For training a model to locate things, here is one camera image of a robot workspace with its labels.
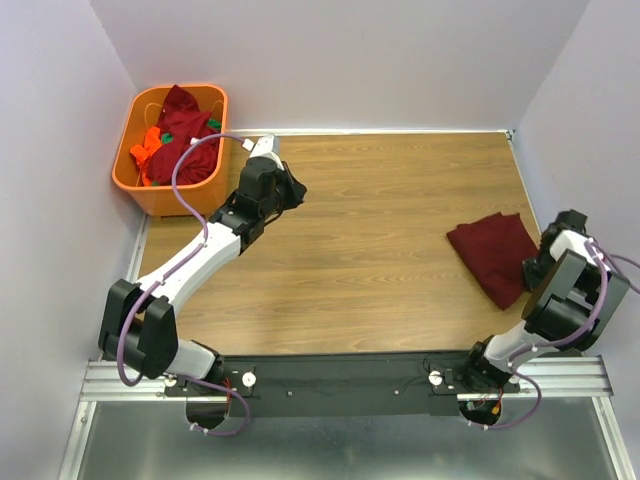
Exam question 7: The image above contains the orange shirt in bin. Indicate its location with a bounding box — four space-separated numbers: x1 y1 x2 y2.
129 126 162 186

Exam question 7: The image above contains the purple cable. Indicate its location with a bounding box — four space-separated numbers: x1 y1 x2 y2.
467 238 640 432
115 133 254 437

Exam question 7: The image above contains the aluminium extrusion rail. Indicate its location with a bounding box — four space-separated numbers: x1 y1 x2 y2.
79 357 613 402

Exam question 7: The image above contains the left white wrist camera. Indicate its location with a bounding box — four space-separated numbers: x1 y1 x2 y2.
241 134 280 162

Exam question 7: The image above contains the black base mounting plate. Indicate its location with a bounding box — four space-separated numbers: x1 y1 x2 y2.
218 350 519 418

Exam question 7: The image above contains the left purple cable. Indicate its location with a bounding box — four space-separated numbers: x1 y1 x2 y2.
115 133 254 437

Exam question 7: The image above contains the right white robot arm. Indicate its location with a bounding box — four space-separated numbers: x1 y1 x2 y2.
459 209 631 392

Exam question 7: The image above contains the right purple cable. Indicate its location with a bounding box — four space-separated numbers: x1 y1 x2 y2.
467 238 640 432

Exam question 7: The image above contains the maroon t shirt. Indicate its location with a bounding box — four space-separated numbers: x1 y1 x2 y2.
446 212 538 310

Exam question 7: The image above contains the green shirt in bin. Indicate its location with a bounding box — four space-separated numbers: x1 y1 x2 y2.
160 117 221 144

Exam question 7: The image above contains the dark red shirt in bin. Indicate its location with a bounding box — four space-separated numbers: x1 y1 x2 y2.
147 85 219 186

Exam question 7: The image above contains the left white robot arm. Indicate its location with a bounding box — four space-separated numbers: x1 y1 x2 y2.
98 153 306 395

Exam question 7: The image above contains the orange plastic bin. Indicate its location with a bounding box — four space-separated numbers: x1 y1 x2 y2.
112 84 231 217

